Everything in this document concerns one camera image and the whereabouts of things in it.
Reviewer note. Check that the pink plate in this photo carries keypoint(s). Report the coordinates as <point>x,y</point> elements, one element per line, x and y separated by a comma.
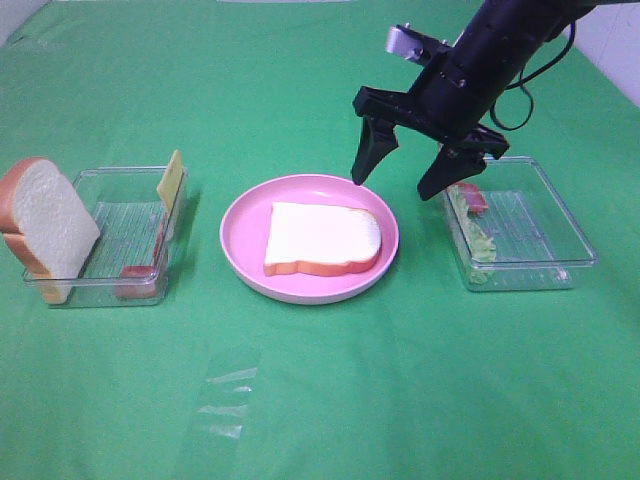
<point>244,232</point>

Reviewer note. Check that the green tablecloth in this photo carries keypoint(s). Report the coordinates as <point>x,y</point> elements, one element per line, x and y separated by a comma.
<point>417,378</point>

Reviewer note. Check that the green lettuce leaf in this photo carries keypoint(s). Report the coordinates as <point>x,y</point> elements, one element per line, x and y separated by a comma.
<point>473,244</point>

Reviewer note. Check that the bacon strip from container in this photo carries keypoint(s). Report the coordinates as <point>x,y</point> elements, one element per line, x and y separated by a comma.
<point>472,195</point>

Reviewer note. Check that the upright bread slice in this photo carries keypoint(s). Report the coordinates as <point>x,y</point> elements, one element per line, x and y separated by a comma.
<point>44,221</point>

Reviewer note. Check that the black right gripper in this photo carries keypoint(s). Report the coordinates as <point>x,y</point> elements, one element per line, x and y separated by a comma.
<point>455,89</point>

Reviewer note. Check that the clear right plastic container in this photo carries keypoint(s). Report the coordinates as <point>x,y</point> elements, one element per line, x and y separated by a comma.
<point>540,245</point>

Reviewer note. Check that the clear plastic container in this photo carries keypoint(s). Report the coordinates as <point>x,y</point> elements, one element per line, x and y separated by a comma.
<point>540,245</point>
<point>128,211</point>

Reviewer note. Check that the bread slice on plate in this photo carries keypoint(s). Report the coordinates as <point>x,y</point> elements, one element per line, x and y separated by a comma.
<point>321,240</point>

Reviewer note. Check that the yellow cheese slice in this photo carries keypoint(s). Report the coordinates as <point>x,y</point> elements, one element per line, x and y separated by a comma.
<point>167,188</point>

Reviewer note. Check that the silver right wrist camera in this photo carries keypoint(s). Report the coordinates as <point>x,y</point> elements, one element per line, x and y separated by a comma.
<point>413,46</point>

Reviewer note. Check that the clear tape patch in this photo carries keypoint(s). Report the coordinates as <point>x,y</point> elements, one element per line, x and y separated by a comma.
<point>222,403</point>

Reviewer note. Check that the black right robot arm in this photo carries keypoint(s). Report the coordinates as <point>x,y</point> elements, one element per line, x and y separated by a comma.
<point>517,29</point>

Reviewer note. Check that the clear left plastic container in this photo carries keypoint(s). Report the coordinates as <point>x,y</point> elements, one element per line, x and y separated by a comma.
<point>128,211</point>

